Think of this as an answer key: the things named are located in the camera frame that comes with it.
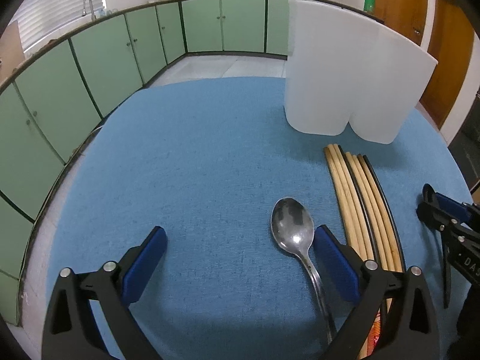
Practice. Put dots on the left wooden door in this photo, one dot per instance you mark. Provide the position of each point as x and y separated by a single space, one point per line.
406 17

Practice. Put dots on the black glass cabinet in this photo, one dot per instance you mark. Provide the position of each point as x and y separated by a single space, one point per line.
465 147

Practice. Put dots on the green lower kitchen cabinets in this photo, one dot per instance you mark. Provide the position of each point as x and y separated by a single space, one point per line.
53 101

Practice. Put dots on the black chopstick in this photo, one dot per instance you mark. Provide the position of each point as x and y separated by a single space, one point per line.
391 243

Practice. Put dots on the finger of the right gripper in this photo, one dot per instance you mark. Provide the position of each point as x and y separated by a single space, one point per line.
458 211
429 210

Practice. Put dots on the brown board with device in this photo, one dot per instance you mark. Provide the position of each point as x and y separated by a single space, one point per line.
11 51

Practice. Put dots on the wooden door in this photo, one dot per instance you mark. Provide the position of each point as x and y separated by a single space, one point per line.
451 44
406 17

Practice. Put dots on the white twin utensil holder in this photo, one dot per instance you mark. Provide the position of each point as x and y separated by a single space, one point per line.
346 70

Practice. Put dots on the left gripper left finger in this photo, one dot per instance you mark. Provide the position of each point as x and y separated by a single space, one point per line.
71 331

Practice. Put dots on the black plastic spoon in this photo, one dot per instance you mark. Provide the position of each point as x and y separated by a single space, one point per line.
446 276

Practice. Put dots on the right wooden door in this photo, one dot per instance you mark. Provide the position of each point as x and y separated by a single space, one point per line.
451 44

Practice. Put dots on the blue table mat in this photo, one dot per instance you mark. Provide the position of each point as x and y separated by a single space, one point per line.
207 160

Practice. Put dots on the red patterned chopstick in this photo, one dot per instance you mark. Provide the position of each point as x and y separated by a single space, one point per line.
379 237

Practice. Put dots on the light bamboo chopstick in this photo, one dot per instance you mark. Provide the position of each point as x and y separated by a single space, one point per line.
351 223

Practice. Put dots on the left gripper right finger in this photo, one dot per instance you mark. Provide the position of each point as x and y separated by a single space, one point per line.
410 330

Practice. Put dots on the white window blind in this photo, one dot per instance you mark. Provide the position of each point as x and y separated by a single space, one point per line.
38 18

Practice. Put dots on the green thermos bottle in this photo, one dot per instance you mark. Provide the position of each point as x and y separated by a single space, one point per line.
369 6

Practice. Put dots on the metal spoon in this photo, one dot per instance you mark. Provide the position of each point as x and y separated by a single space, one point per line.
292 228

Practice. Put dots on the chrome sink faucet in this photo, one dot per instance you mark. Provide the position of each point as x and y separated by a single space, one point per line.
88 8

